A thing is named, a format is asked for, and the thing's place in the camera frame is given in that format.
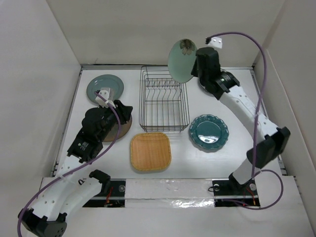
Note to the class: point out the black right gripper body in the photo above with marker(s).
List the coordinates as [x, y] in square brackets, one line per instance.
[197, 72]

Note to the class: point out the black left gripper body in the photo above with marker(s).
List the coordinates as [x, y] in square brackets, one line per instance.
[111, 119]

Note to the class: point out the brown speckled plate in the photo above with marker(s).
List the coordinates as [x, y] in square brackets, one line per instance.
[123, 131]

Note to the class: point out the mint green flower plate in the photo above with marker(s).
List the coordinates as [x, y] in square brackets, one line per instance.
[181, 60]

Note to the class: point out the grey-blue round plate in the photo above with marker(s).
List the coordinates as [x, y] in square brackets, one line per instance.
[111, 81]

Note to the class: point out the teal scalloped plate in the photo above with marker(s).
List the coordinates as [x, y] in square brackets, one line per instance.
[209, 132]

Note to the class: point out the square woven bamboo tray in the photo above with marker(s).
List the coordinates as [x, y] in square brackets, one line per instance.
[150, 152]

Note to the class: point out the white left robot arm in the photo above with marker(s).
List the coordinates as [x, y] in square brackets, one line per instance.
[47, 212]

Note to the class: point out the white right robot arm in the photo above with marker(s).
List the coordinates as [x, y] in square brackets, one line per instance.
[269, 139]

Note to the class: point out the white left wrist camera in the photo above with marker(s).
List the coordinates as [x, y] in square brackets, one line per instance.
[104, 97]

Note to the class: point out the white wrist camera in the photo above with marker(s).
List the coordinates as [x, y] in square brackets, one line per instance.
[215, 42]
[104, 97]

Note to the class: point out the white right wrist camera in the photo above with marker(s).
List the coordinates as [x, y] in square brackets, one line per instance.
[215, 42]

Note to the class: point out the grey wire dish rack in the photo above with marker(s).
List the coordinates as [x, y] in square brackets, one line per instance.
[163, 102]

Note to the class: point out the foil-taped front rail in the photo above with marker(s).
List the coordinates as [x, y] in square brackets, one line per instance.
[174, 193]

